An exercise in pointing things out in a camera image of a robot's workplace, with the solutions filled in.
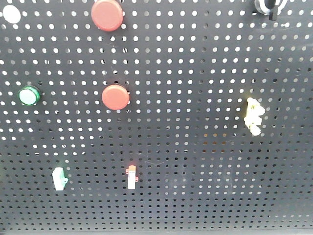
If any white green rocker switch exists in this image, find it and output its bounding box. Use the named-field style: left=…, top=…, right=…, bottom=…
left=52, top=167, right=68, bottom=191

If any black perforated pegboard panel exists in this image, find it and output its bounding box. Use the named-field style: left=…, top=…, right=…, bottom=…
left=0, top=0, right=313, bottom=235

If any green push button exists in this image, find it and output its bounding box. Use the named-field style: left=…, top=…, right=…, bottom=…
left=18, top=86, right=41, bottom=106

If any white round button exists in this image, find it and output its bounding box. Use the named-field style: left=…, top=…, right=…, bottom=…
left=2, top=5, right=21, bottom=24

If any yellow toggle switch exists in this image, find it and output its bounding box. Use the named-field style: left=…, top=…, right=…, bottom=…
left=244, top=97, right=265, bottom=136

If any lower red push button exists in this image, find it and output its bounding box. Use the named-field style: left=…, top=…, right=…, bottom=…
left=101, top=84, right=130, bottom=110

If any white red rocker switch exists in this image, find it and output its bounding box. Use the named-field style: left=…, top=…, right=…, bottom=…
left=125, top=165, right=138, bottom=189

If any red push button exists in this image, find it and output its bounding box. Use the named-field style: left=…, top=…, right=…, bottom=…
left=91, top=0, right=123, bottom=32
left=101, top=84, right=130, bottom=110

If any upper red push button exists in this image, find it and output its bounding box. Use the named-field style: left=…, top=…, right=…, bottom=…
left=91, top=0, right=123, bottom=32

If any black rotary selector switch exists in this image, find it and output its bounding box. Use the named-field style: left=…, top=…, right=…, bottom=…
left=254, top=0, right=288, bottom=21

